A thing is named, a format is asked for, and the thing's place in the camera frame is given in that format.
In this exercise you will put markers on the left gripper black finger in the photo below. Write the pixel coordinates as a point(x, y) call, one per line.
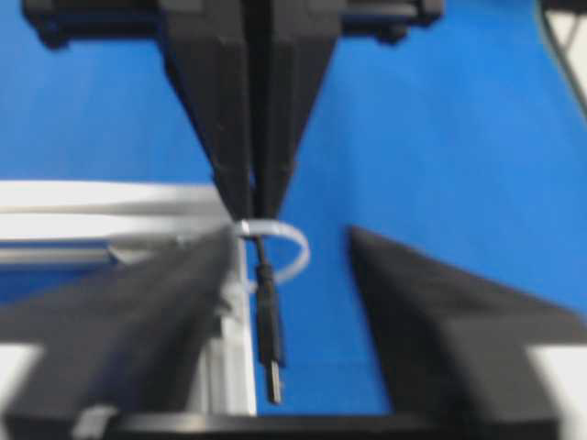
point(294, 42)
point(210, 75)

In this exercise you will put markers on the black near gripper body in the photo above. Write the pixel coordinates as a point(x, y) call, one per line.
point(57, 22)

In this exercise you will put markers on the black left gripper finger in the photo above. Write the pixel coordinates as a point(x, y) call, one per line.
point(481, 358)
point(124, 340)

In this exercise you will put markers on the white zip tie loop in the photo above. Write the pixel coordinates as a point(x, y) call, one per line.
point(281, 246)

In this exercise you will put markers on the aluminium extrusion frame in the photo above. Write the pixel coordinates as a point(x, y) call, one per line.
point(52, 229)

